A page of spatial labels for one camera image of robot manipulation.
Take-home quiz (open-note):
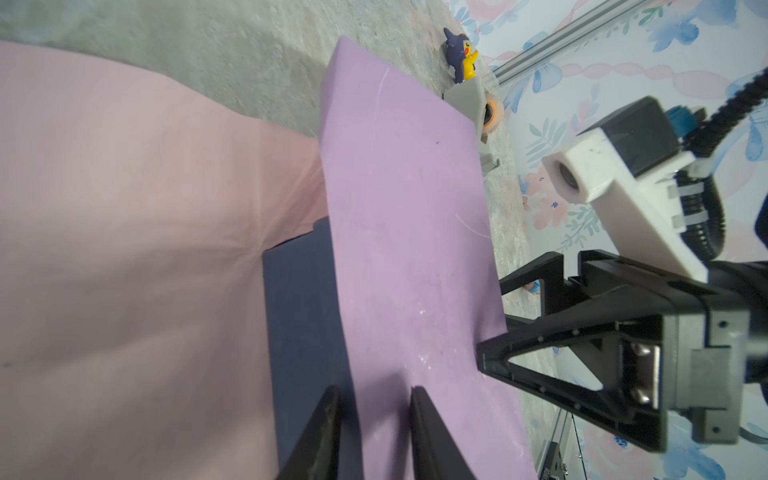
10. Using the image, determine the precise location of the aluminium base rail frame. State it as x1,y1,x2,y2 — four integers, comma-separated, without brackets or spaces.
536,409,587,480

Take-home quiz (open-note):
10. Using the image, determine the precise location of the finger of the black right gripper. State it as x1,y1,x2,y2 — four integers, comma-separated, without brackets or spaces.
497,250,592,328

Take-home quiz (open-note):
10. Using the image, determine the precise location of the pink purple wrapping paper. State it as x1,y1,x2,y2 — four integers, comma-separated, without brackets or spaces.
1,38,536,479

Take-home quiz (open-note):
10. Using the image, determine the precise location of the yellow purple toy figure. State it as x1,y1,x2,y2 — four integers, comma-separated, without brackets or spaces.
443,28,479,84

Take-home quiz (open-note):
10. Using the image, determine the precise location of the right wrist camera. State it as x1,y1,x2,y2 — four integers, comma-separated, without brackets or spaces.
542,97,713,282

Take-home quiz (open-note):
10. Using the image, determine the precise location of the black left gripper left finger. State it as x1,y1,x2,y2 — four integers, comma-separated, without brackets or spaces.
276,385,342,480

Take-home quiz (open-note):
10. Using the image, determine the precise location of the aluminium corner post right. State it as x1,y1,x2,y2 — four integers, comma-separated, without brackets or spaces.
494,0,648,85

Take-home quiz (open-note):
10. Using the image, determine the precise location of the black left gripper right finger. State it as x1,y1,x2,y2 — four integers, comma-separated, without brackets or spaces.
410,386,475,480

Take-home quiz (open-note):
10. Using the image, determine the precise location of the clear tape roll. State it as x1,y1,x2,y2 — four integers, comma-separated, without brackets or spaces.
482,93,504,136

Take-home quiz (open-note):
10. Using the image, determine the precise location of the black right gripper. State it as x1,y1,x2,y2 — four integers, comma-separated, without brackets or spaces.
476,250,767,453

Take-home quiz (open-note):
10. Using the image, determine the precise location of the grey tape dispenser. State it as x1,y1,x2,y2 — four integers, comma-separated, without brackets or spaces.
442,77,500,175

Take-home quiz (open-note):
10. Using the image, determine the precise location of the blue pink toy figure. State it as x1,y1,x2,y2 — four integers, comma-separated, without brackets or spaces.
524,280,541,295

